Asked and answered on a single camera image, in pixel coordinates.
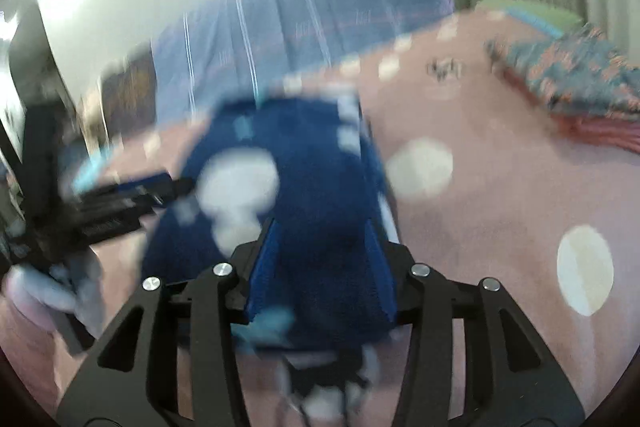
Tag light green cloth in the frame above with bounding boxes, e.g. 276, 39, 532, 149
475, 0, 586, 38

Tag person's left hand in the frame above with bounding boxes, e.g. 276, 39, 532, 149
5, 252, 107, 350

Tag floral patterned blanket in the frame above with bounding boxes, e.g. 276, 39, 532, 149
487, 24, 640, 152

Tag blue fleece garment white spots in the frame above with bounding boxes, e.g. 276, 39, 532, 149
142, 94, 401, 423

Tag blue plaid blanket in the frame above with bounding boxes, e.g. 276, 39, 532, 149
150, 0, 456, 128

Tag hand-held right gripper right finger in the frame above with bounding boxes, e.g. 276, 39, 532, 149
365, 219, 586, 427

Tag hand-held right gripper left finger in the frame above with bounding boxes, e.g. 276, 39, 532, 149
57, 217, 281, 427

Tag pink polka dot bed sheet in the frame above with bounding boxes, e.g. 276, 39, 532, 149
0, 4, 640, 418

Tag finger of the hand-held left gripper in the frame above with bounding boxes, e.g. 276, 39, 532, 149
75, 193, 168, 223
107, 173, 197, 204

